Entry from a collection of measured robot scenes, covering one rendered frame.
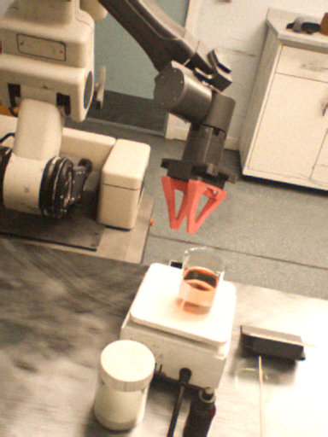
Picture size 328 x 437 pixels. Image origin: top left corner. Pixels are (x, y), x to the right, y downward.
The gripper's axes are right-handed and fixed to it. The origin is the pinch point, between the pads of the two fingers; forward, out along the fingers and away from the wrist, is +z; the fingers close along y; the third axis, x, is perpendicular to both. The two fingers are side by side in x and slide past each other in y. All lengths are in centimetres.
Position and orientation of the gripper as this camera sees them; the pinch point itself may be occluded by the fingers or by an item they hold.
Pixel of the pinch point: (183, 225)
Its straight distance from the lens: 71.8
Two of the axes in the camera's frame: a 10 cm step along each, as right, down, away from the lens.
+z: -2.5, 9.7, -0.1
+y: 6.8, 1.7, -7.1
